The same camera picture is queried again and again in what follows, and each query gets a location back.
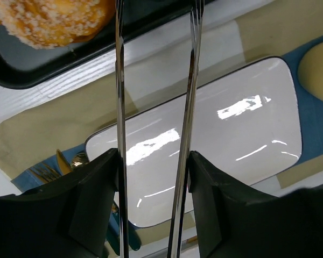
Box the black baking tray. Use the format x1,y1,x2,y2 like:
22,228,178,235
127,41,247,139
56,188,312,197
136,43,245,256
0,0,213,90

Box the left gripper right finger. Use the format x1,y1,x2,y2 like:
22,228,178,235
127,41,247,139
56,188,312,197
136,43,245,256
189,151,323,257

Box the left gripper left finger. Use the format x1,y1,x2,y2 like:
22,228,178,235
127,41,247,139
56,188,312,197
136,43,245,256
0,148,118,257

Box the yellow ceramic mug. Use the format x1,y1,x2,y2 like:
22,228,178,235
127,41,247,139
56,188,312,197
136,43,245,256
298,42,323,101

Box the white rectangular plate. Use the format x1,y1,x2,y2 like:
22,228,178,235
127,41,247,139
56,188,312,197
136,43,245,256
85,55,303,229

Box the silver metal tongs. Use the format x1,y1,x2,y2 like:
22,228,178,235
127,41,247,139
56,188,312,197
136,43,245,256
115,1,205,257

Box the large sugared orange bread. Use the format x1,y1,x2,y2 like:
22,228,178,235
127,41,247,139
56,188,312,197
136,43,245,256
0,0,116,49

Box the blue beige placemat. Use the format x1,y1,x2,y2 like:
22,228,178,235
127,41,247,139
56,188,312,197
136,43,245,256
0,8,323,258

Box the gold fork green handle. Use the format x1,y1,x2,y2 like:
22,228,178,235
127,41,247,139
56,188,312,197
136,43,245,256
28,162,61,184

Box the gold spoon green handle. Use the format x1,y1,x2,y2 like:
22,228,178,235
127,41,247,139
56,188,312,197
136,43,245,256
71,152,89,169

